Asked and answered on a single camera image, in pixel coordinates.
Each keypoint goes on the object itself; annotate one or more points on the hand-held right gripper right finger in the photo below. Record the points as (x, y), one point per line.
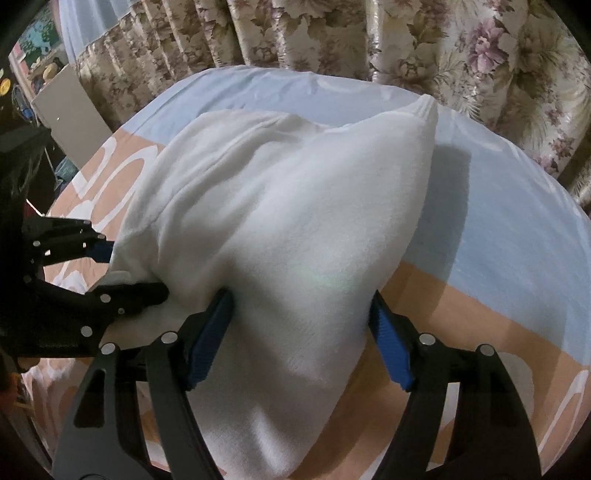
(392, 344)

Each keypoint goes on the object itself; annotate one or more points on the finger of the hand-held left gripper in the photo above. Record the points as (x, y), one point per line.
(99, 253)
(134, 295)

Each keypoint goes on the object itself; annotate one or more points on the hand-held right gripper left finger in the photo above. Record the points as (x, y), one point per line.
(211, 334)

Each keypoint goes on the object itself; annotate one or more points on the white sweater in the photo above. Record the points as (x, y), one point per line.
(286, 240)

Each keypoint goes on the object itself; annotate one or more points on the grey board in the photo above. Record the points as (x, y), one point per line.
(69, 110)

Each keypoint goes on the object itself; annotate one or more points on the blue orange printed bed sheet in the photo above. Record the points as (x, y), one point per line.
(498, 240)

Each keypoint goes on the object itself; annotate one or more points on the floral curtain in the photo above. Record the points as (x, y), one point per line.
(461, 55)

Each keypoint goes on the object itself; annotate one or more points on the colourful wall poster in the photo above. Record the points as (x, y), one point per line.
(39, 55)

